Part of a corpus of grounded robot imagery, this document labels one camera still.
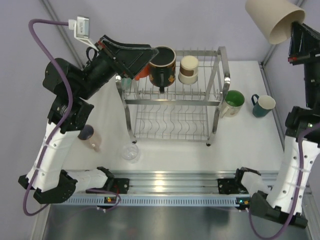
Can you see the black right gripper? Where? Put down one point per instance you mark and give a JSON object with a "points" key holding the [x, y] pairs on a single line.
{"points": [[304, 42]]}

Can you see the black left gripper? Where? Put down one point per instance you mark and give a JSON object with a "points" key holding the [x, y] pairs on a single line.
{"points": [[127, 59]]}

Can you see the black mug with orange print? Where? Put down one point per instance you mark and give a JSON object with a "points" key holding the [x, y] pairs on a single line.
{"points": [[162, 68]]}

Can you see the beige paper cup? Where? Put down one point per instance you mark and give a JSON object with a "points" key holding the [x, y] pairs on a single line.
{"points": [[274, 18]]}

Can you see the steel cup cream brown sleeve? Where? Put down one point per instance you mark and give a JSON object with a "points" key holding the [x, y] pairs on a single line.
{"points": [[188, 70]]}

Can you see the steel two-tier dish rack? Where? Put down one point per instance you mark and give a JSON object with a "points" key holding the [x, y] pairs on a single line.
{"points": [[182, 112]]}

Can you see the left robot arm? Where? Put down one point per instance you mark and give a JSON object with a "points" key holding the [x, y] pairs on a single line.
{"points": [[68, 115]]}

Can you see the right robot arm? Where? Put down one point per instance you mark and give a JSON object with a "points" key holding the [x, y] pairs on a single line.
{"points": [[283, 202]]}

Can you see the teal cup behind rack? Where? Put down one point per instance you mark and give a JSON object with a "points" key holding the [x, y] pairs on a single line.
{"points": [[126, 83]]}

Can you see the dark teal mug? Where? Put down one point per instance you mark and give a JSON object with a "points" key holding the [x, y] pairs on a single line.
{"points": [[262, 105]]}

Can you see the pink translucent tumbler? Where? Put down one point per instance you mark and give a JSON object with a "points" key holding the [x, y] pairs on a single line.
{"points": [[90, 138]]}

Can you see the clear glass cup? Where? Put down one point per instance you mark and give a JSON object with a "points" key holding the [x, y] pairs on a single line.
{"points": [[130, 152]]}

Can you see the cream mug green inside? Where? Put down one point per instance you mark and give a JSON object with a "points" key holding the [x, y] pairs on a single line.
{"points": [[232, 104]]}

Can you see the aluminium frame post right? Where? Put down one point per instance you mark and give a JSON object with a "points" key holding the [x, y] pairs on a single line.
{"points": [[267, 56]]}

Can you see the aluminium frame post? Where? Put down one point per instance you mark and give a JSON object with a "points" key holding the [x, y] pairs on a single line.
{"points": [[62, 32], [267, 56]]}

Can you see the aluminium frame post left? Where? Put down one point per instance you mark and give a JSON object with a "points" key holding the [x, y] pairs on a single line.
{"points": [[62, 32]]}

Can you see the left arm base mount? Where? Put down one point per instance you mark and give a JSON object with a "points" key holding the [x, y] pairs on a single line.
{"points": [[119, 186]]}

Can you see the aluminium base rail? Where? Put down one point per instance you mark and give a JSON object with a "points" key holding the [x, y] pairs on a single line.
{"points": [[173, 182]]}

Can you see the perforated cable duct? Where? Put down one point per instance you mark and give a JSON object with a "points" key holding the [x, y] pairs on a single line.
{"points": [[162, 201]]}

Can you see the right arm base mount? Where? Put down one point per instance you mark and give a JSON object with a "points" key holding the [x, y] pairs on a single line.
{"points": [[229, 186]]}

